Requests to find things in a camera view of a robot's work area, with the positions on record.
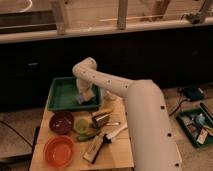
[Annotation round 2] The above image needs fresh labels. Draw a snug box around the yellow blue sponge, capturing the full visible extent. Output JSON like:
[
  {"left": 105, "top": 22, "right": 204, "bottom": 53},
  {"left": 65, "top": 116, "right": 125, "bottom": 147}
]
[{"left": 76, "top": 92, "right": 94, "bottom": 104}]

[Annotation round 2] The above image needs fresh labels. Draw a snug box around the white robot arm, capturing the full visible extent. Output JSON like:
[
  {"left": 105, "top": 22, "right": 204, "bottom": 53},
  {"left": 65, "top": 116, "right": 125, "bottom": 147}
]
[{"left": 72, "top": 57, "right": 182, "bottom": 171}]

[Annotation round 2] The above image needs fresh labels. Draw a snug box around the green plastic tray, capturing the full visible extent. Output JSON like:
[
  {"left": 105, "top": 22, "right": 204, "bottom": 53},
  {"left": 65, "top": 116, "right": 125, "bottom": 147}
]
[{"left": 47, "top": 77, "right": 101, "bottom": 111}]

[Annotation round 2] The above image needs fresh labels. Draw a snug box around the yellow banana toy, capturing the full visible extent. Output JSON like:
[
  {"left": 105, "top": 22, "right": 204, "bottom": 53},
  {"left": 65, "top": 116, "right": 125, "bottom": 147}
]
[{"left": 92, "top": 108, "right": 113, "bottom": 117}]

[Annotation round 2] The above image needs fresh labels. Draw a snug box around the small green cup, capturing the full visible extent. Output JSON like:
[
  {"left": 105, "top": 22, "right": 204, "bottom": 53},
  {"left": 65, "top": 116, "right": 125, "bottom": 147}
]
[{"left": 74, "top": 119, "right": 89, "bottom": 134}]

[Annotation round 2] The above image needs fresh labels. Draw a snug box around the purple bowl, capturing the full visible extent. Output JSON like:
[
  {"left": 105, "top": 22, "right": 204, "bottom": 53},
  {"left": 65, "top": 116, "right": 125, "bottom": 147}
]
[{"left": 49, "top": 112, "right": 74, "bottom": 135}]

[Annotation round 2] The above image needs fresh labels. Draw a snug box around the green cucumber toy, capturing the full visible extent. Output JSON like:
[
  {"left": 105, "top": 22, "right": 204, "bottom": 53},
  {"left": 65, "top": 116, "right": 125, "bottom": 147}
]
[{"left": 77, "top": 132, "right": 99, "bottom": 142}]

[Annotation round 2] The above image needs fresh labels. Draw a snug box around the wooden table board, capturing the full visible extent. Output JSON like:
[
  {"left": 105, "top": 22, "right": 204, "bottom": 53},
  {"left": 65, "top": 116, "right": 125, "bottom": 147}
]
[{"left": 29, "top": 96, "right": 135, "bottom": 171}]

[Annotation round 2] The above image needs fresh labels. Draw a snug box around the wooden block with black edge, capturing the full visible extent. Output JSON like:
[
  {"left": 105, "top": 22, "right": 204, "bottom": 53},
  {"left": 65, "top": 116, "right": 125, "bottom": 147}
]
[{"left": 83, "top": 136, "right": 103, "bottom": 164}]

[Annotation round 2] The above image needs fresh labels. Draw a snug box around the orange bowl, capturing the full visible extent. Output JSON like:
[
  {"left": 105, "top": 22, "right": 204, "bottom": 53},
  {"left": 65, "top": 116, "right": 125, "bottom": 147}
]
[{"left": 43, "top": 136, "right": 74, "bottom": 169}]

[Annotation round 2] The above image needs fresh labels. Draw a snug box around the black device on floor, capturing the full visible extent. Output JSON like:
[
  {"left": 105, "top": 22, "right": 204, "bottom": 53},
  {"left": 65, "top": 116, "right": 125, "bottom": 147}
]
[{"left": 182, "top": 86, "right": 204, "bottom": 101}]

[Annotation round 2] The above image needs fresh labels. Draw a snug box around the green bin of items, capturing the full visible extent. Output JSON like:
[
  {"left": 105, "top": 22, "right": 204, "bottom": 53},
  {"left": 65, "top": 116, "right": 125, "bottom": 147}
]
[{"left": 176, "top": 103, "right": 213, "bottom": 148}]

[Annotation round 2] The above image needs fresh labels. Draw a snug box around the metal scoop with handle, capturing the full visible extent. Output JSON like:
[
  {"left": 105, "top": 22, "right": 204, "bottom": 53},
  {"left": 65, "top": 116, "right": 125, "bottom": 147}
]
[{"left": 92, "top": 114, "right": 119, "bottom": 128}]

